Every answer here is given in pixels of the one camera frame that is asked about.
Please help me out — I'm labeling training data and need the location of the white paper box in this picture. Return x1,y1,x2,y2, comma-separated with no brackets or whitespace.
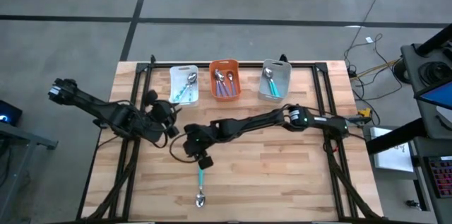
369,126,415,172

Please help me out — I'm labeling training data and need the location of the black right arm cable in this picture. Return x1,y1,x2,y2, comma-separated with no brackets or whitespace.
169,134,198,163

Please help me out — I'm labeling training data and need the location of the black aluminium table frame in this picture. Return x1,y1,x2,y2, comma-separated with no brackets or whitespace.
81,54,384,223

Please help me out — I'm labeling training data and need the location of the black floor cable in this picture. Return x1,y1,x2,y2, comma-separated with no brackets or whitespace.
343,0,393,76

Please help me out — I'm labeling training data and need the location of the backlit black keyboard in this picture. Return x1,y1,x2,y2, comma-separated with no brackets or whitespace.
423,155,452,199

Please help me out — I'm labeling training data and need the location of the grey plastic bin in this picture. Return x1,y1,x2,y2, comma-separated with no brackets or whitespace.
257,59,292,104

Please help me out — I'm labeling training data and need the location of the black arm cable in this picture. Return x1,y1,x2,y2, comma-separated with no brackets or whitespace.
169,134,198,163
141,124,177,149

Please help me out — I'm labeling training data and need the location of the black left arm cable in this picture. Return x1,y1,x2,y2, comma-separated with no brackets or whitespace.
141,124,177,149

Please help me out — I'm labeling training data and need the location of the blue screen monitor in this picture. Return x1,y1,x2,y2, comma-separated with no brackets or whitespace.
412,78,452,112

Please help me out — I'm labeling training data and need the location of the grey side table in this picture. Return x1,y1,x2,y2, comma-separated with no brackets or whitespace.
0,121,59,224

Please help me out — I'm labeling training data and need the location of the black device blue light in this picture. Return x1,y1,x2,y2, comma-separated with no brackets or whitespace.
0,99,23,126

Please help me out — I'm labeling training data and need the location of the orange plastic bin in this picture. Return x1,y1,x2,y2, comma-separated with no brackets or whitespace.
208,59,243,103

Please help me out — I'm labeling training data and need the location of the yellow floor cable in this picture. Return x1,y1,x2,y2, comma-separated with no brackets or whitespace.
349,59,400,82

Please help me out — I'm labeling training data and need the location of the small black floor object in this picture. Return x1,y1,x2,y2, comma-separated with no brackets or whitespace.
405,199,423,211

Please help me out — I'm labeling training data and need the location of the white plastic bin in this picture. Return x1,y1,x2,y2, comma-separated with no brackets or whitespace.
168,64,200,108

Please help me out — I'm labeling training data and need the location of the coiled black cable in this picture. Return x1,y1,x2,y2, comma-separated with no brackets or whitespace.
417,60,451,84

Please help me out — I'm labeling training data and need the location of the grey equipment cart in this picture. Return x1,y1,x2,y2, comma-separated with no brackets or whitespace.
365,22,452,224

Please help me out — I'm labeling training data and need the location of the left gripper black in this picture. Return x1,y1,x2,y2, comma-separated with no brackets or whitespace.
143,100,184,139

